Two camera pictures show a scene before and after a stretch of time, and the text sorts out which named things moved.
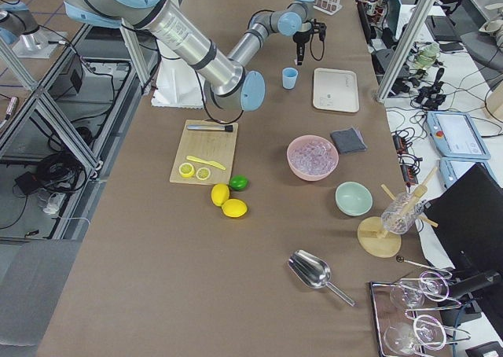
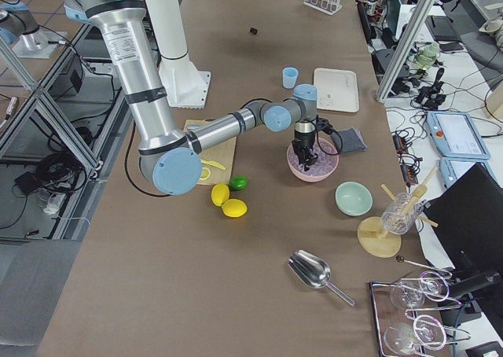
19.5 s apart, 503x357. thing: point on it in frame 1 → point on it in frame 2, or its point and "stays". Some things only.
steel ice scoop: [313, 270] stays
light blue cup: [289, 75] stays
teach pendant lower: [451, 169] stays
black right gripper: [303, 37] → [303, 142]
